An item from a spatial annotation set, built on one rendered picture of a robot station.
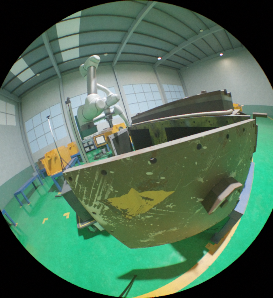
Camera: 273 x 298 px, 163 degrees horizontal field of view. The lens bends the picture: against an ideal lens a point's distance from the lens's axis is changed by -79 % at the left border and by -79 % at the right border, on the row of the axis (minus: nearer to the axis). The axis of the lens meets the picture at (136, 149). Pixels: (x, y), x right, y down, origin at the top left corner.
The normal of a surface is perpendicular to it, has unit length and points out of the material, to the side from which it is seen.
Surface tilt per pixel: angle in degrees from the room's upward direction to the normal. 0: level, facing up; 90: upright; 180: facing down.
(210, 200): 56
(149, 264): 0
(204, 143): 90
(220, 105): 90
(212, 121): 90
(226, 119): 90
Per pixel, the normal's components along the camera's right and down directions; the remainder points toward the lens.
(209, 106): -0.87, 0.36
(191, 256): -0.27, -0.92
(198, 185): 0.00, 0.29
